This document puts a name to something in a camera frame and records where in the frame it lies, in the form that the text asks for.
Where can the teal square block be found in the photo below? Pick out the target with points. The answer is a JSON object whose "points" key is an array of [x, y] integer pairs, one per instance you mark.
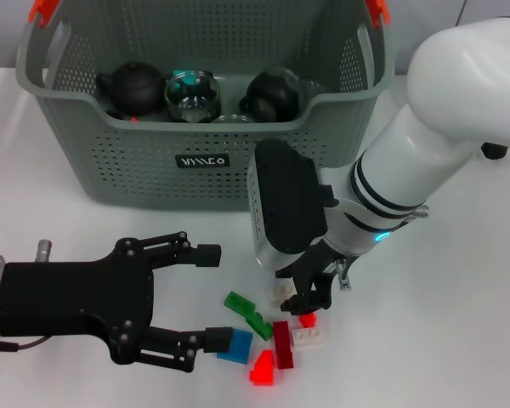
{"points": [[185, 78]]}

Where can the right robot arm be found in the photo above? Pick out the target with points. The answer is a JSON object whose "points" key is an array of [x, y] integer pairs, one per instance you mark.
{"points": [[450, 85]]}

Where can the white building block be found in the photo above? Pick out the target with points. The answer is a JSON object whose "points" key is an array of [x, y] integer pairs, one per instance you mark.
{"points": [[308, 336], [280, 293]]}

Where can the dark red building brick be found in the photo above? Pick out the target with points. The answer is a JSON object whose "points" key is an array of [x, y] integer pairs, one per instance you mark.
{"points": [[283, 344]]}

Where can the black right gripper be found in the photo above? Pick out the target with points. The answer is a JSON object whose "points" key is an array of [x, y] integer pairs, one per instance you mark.
{"points": [[319, 261]]}

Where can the blue flat square block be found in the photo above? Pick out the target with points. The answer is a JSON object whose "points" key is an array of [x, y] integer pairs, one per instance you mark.
{"points": [[240, 346]]}

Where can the green stepped building block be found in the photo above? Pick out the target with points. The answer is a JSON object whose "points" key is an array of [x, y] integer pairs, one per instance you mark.
{"points": [[261, 327]]}

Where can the bright red slope block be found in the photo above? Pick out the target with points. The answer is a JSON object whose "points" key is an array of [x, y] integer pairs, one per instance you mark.
{"points": [[262, 370]]}

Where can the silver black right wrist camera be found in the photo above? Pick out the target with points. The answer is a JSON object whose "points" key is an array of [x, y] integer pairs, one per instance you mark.
{"points": [[289, 204]]}

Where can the grey-green perforated storage basket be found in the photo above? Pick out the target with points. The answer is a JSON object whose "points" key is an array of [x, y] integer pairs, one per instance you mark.
{"points": [[174, 178]]}

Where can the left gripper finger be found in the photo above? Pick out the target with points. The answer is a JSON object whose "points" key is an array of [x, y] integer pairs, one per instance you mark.
{"points": [[206, 255]]}

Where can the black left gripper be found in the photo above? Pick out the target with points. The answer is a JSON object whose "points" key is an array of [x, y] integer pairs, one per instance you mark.
{"points": [[68, 293]]}

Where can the small orange-red building block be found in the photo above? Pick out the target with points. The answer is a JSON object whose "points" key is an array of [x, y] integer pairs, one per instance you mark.
{"points": [[308, 320]]}

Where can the green long building block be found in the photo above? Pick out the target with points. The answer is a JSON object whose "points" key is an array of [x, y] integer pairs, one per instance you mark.
{"points": [[238, 302]]}

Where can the glass teacup with black sleeve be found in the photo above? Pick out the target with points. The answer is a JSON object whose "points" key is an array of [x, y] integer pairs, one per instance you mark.
{"points": [[191, 102], [268, 93], [234, 119]]}

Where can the black clay teapot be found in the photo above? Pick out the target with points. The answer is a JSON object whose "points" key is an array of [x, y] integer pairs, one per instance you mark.
{"points": [[134, 87]]}

